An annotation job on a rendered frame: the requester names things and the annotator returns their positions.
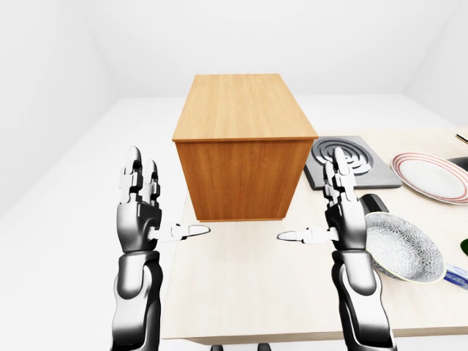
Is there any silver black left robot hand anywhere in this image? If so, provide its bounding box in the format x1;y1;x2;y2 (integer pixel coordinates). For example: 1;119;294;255
115;146;211;254

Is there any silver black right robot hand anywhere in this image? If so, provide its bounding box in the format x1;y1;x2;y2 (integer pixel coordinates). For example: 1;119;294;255
277;146;367;253

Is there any grey patterned bowl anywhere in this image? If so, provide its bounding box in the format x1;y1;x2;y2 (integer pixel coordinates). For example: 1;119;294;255
365;212;448;285

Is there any wooden cabinet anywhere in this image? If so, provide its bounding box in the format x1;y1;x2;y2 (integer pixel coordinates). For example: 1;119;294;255
171;74;319;222

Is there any flat dark stove plate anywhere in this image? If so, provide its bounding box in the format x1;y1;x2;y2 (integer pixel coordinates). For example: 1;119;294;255
303;135;402;191

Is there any white plate with red rings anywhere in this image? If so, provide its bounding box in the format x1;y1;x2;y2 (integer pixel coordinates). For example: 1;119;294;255
392;152;468;204

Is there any blue white printed box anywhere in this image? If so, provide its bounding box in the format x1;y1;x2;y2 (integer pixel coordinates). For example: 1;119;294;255
443;264;468;287

